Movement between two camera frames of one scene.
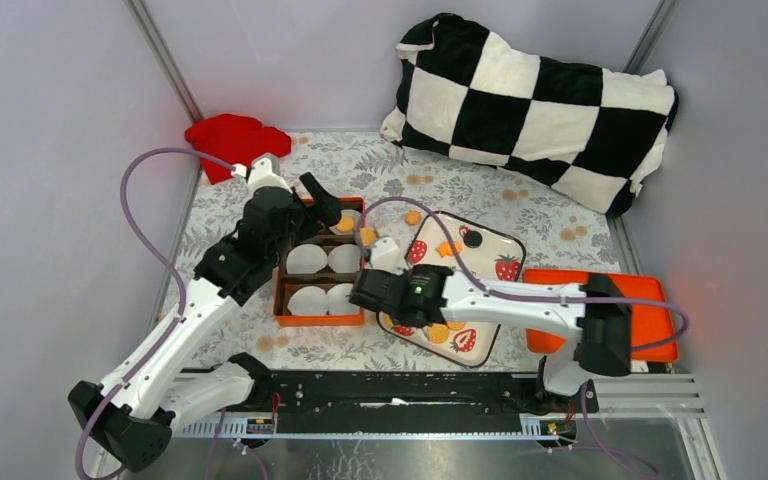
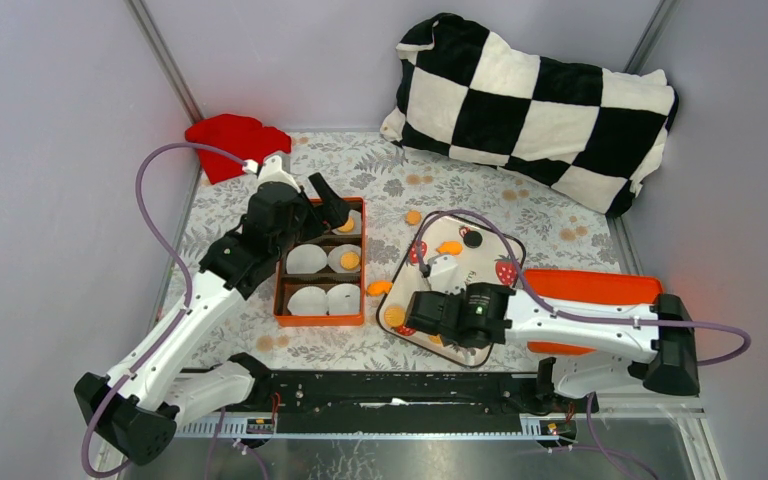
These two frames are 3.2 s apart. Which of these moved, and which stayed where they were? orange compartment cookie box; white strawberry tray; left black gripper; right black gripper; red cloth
Moved: right black gripper
Stayed: left black gripper; red cloth; white strawberry tray; orange compartment cookie box
